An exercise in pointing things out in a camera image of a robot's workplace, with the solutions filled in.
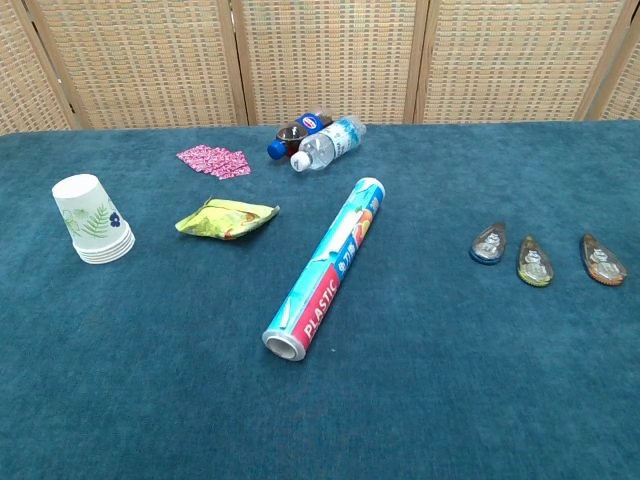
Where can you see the yellow green snack bag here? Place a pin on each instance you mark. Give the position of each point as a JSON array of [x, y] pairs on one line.
[[225, 220]]

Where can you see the teardrop trinket with blue base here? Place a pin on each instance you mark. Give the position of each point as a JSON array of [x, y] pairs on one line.
[[489, 245]]

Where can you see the cola bottle with blue cap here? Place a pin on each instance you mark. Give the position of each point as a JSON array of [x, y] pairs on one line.
[[289, 137]]

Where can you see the teardrop trinket with orange base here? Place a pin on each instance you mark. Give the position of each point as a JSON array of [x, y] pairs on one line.
[[604, 262]]

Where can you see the blue plastic wrap roll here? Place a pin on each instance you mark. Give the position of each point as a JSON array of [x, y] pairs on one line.
[[325, 270]]

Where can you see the teal felt table cover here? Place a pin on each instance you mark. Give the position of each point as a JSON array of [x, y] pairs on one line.
[[450, 375]]

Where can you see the clear water bottle white cap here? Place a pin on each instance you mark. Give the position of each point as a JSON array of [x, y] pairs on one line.
[[327, 144]]

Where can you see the pink patterned packets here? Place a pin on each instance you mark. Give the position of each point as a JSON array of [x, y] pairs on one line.
[[215, 161]]

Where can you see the woven rattan folding screen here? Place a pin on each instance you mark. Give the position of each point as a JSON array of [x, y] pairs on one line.
[[320, 55]]

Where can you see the teardrop trinket with green base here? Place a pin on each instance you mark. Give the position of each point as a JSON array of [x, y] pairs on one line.
[[535, 265]]

